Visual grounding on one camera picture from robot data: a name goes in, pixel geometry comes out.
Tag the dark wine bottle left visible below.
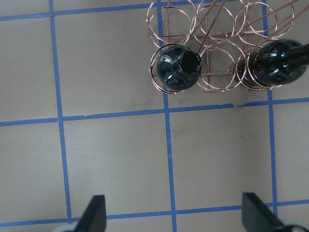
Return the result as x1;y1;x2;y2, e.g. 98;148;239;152
248;39;309;87

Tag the dark wine bottle right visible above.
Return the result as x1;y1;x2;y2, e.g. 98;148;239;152
156;45;201;91

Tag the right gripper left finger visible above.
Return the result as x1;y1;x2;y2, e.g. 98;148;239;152
73;195;107;232

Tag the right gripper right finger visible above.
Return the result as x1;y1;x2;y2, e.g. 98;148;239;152
241;192;284;232

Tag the dark wine bottle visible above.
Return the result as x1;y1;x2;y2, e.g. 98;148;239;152
248;39;309;87
156;45;201;91

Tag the copper wire wine basket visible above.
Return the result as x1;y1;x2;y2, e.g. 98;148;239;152
146;0;297;95

